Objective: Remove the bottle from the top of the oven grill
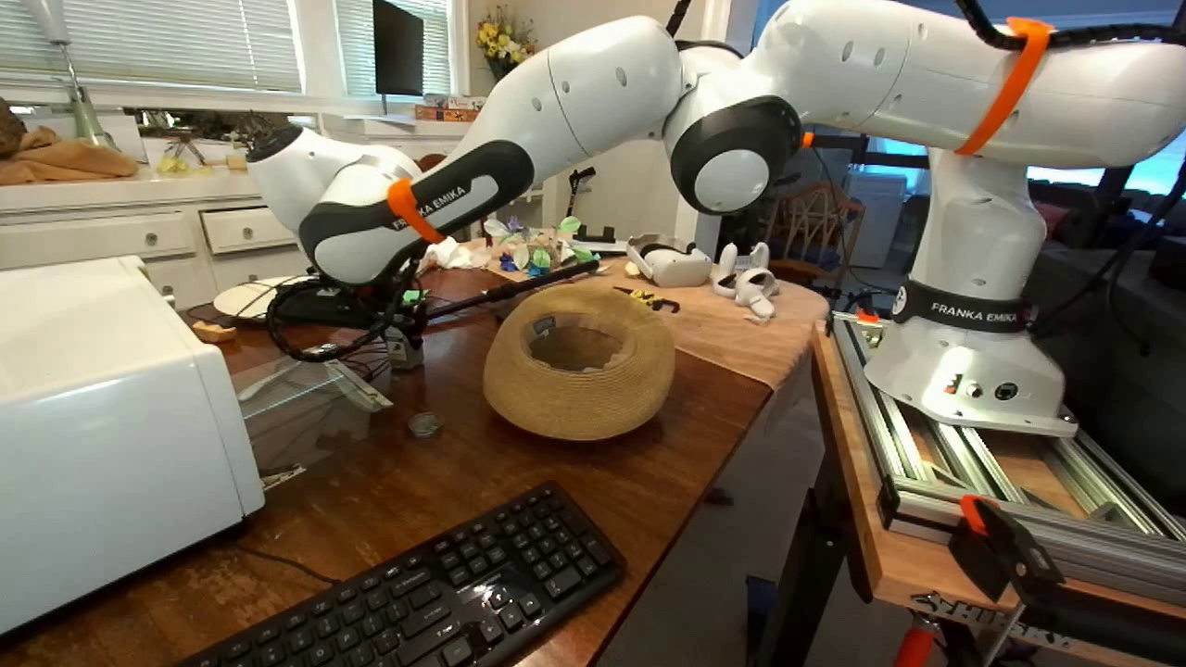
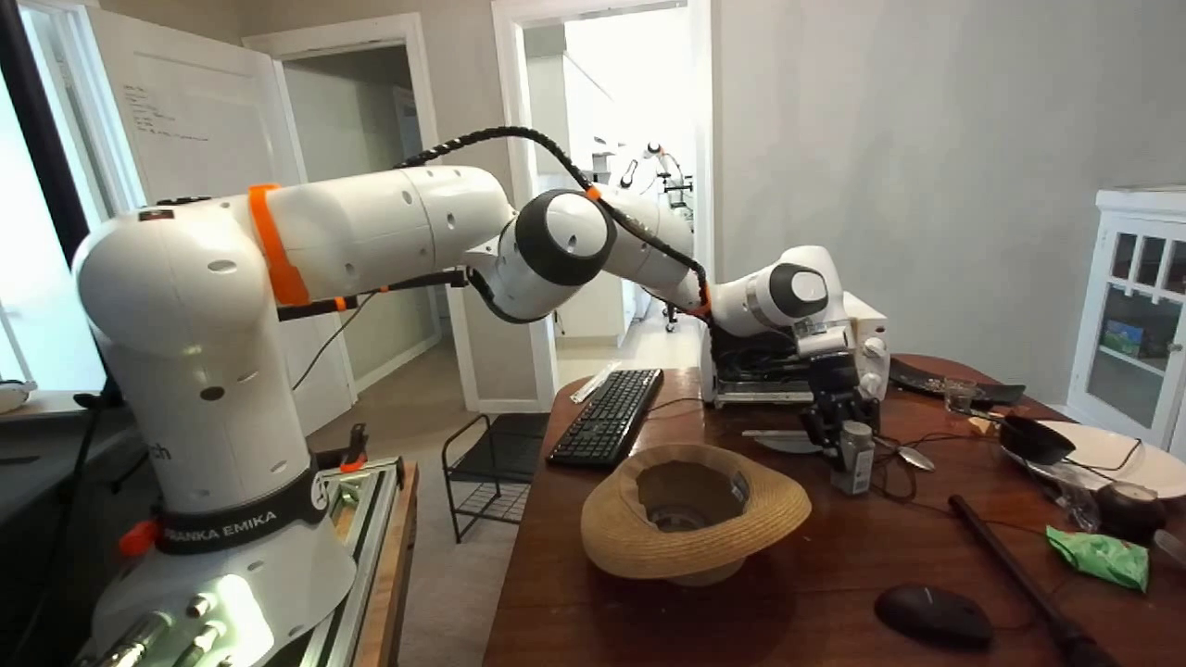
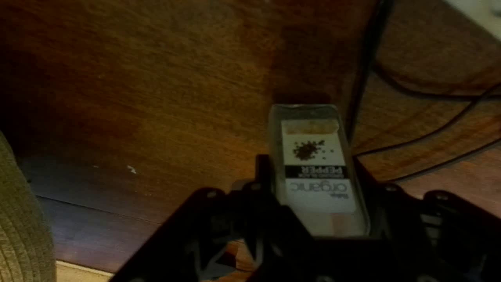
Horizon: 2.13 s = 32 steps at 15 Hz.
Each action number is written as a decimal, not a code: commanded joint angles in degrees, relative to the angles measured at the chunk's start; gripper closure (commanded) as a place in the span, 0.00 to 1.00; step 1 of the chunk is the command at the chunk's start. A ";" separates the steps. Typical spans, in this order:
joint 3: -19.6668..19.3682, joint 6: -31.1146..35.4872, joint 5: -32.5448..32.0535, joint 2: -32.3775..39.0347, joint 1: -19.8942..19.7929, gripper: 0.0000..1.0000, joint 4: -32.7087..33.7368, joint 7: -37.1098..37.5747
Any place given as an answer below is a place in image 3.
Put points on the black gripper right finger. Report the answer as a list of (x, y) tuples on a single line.
[(417, 229)]

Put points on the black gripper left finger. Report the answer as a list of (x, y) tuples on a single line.
[(264, 182)]

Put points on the white toaster oven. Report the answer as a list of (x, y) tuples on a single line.
[(486, 12)]

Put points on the tan straw hat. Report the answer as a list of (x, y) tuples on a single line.
[(21, 224)]

